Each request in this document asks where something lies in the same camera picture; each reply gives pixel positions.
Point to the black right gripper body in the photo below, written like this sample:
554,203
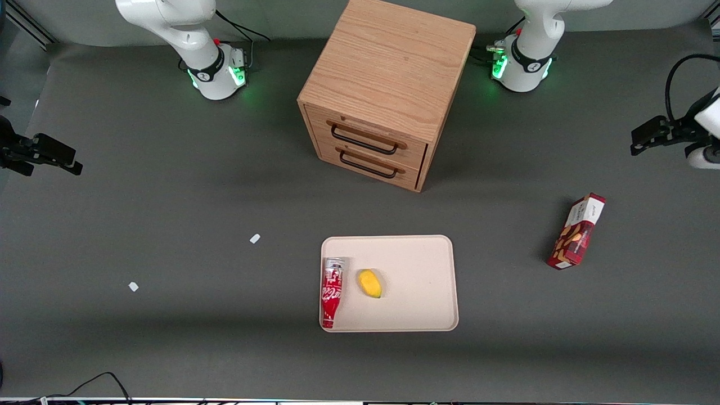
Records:
11,152

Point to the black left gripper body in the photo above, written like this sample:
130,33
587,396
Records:
679,129

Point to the red cookie box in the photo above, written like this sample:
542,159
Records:
575,233

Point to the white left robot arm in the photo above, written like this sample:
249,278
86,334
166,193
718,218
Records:
526,73

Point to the beige plastic tray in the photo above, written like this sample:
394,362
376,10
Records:
416,281

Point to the wooden drawer front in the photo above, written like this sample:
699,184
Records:
408,177
416,151

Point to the wooden drawer cabinet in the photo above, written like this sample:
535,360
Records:
388,62

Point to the red cola bottle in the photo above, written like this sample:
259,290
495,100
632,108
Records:
332,289

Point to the yellow mango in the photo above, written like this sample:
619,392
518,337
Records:
370,283

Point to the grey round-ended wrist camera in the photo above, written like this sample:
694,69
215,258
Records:
706,157

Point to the aluminium frame rail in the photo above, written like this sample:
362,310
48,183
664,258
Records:
28,23

